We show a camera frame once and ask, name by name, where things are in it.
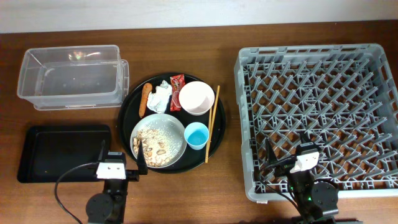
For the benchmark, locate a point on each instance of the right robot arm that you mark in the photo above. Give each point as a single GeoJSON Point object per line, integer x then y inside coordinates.
{"type": "Point", "coordinates": [315, 199]}

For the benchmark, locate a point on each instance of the rice and food scraps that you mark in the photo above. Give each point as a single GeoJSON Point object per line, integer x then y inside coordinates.
{"type": "Point", "coordinates": [160, 147]}

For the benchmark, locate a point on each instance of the black rectangular tray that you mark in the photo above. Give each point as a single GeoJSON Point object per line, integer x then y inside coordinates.
{"type": "Point", "coordinates": [50, 151]}

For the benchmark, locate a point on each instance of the grey dishwasher rack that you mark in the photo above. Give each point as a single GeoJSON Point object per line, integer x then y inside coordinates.
{"type": "Point", "coordinates": [343, 96]}

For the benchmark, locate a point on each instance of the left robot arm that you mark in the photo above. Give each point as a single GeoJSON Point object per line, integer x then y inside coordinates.
{"type": "Point", "coordinates": [109, 205]}

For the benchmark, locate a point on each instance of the grey plate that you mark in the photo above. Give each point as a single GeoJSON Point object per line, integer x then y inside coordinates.
{"type": "Point", "coordinates": [161, 121]}

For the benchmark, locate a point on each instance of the white napkin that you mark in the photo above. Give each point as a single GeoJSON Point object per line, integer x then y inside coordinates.
{"type": "Point", "coordinates": [158, 101]}

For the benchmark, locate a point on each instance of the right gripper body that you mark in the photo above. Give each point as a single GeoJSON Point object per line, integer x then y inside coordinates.
{"type": "Point", "coordinates": [284, 168]}

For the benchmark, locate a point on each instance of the white bowl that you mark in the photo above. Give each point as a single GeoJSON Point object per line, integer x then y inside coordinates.
{"type": "Point", "coordinates": [196, 98]}

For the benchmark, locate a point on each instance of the round black serving tray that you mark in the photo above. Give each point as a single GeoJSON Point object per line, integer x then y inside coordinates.
{"type": "Point", "coordinates": [129, 117]}

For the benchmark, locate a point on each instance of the clear plastic waste bin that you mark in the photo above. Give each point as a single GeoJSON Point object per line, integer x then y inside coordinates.
{"type": "Point", "coordinates": [74, 77]}

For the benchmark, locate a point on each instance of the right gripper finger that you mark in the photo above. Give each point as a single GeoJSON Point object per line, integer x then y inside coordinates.
{"type": "Point", "coordinates": [270, 155]}
{"type": "Point", "coordinates": [304, 138]}

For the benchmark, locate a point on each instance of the light blue cup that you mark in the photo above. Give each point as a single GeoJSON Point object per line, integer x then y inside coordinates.
{"type": "Point", "coordinates": [196, 135]}

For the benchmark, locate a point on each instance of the red snack wrapper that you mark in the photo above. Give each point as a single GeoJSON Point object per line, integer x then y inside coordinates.
{"type": "Point", "coordinates": [177, 82]}

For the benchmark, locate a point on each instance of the wooden chopstick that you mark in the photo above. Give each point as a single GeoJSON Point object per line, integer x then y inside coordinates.
{"type": "Point", "coordinates": [212, 121]}
{"type": "Point", "coordinates": [209, 127]}

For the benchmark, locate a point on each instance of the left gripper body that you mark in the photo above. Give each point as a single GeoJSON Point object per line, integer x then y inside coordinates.
{"type": "Point", "coordinates": [132, 175]}

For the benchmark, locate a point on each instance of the orange carrot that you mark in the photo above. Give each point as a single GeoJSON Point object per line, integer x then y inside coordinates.
{"type": "Point", "coordinates": [147, 89]}

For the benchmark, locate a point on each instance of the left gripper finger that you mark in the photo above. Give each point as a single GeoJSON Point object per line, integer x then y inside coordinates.
{"type": "Point", "coordinates": [102, 151]}
{"type": "Point", "coordinates": [141, 161]}

